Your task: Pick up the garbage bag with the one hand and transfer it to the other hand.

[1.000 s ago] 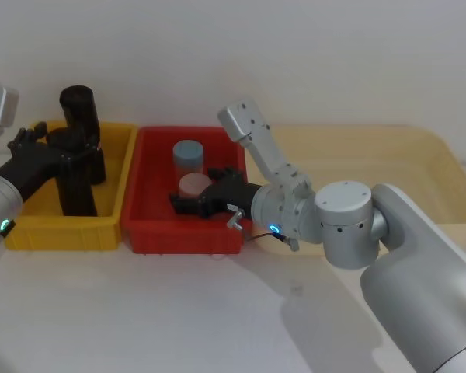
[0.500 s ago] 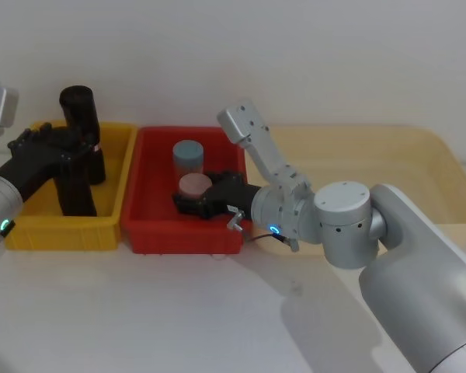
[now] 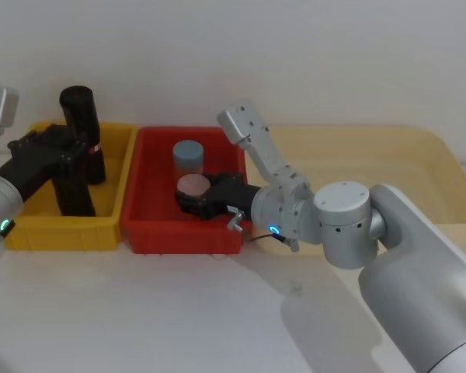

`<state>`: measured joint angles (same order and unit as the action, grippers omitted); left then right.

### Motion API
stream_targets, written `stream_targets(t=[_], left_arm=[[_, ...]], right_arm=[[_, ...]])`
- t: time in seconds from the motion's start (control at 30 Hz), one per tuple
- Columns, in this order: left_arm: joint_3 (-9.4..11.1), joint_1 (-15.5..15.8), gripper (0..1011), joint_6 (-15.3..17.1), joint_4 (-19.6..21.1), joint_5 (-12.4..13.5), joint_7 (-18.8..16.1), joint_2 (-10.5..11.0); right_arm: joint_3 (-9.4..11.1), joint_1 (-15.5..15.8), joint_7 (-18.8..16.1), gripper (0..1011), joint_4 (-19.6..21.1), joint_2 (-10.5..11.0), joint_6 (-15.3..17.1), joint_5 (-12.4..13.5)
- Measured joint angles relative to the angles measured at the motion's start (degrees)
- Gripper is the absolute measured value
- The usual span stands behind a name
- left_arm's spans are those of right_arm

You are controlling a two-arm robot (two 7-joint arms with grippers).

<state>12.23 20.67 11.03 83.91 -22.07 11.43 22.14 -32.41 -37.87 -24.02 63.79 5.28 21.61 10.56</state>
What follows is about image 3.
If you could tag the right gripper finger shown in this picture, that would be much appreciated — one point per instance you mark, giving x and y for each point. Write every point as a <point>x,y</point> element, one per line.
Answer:
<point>192,205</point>
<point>227,179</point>

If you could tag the cream plastic tray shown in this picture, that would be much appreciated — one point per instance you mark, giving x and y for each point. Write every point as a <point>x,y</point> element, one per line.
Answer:
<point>373,155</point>

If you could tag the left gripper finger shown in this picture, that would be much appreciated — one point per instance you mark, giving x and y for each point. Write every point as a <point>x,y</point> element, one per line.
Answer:
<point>74,155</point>
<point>46,132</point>

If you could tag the yellow plastic bin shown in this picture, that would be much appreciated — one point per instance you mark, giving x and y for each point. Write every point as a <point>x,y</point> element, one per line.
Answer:
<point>101,217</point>

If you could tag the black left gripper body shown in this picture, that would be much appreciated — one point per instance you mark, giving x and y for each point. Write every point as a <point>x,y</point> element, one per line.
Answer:
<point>31,165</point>

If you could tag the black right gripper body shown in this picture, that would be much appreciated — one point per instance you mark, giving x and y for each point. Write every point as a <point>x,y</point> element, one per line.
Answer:
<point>233,200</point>

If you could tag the blue-grey cylinder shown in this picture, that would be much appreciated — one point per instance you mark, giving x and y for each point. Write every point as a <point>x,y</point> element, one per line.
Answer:
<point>188,157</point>

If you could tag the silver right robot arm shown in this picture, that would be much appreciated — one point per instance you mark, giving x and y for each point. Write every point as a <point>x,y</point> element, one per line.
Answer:
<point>373,233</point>

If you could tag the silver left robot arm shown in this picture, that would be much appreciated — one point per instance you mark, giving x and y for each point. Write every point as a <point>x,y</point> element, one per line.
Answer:
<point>0,196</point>

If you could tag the pink cylinder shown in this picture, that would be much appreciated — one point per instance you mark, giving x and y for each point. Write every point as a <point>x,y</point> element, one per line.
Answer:
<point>193,185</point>

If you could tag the red plastic bin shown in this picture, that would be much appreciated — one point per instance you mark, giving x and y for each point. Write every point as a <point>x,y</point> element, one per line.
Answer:
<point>151,217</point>

